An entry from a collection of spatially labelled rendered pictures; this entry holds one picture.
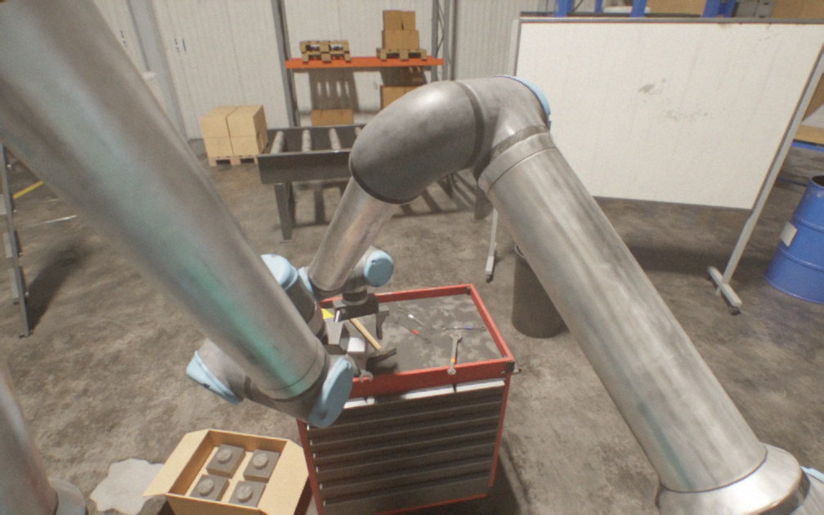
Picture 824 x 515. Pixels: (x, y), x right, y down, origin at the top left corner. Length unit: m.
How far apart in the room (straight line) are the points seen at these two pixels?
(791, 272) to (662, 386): 3.97
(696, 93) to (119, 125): 3.33
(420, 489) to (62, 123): 1.66
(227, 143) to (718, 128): 6.24
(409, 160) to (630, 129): 2.93
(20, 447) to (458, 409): 1.21
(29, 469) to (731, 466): 0.65
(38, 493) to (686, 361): 0.63
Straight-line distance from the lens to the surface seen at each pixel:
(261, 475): 2.15
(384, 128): 0.52
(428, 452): 1.61
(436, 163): 0.51
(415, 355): 1.44
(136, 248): 0.34
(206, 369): 0.62
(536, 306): 2.81
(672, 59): 3.35
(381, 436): 1.51
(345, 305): 1.20
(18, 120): 0.29
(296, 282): 0.67
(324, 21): 8.89
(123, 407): 2.99
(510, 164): 0.53
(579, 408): 2.64
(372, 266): 1.00
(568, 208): 0.51
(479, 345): 1.50
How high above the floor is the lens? 1.89
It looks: 30 degrees down
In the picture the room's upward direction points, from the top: straight up
